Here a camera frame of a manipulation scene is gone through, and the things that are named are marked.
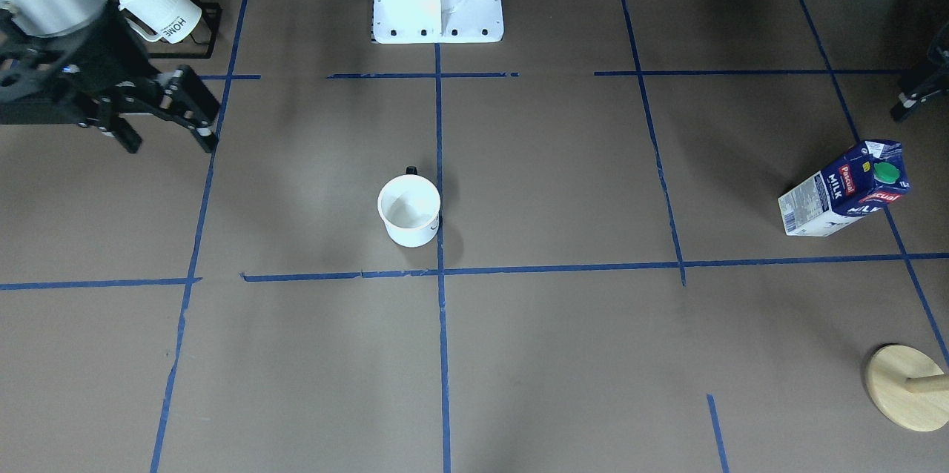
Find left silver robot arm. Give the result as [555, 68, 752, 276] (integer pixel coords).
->
[889, 24, 948, 122]

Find white ribbed mug on rack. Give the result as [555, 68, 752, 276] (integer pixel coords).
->
[119, 0, 202, 44]

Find wooden mug tree stand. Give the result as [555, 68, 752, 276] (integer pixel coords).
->
[864, 344, 948, 432]

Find white smiley mug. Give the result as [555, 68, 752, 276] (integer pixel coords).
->
[377, 166, 441, 248]

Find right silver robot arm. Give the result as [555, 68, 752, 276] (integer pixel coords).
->
[1, 0, 220, 154]

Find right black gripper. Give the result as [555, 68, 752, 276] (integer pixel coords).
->
[1, 6, 221, 154]

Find blue white milk carton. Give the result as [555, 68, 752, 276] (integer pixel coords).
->
[778, 141, 910, 237]

